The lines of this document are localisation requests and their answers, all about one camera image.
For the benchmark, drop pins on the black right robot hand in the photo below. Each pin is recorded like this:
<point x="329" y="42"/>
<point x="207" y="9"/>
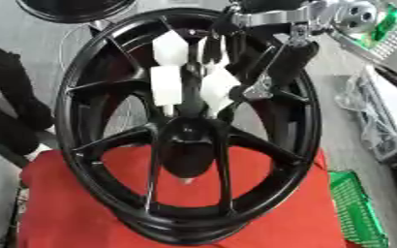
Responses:
<point x="295" y="61"/>

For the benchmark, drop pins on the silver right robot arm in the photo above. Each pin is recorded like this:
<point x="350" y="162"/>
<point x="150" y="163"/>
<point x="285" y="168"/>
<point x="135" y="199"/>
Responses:
<point x="385" y="38"/>

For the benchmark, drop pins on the black spoked wheel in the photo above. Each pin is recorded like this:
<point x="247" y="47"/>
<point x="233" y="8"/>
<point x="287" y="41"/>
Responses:
<point x="117" y="190"/>

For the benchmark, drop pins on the clear plastic bag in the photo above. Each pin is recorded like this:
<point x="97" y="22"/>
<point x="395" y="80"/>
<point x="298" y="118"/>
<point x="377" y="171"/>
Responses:
<point x="371" y="119"/>

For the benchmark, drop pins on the green perforated crate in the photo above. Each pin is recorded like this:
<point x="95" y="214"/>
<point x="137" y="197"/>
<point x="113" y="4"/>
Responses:
<point x="357" y="210"/>

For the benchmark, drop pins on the black round tyre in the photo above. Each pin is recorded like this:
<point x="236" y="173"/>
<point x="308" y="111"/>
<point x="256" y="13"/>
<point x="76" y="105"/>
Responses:
<point x="72" y="9"/>

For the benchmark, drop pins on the black bag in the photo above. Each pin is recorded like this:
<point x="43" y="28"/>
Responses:
<point x="10" y="106"/>

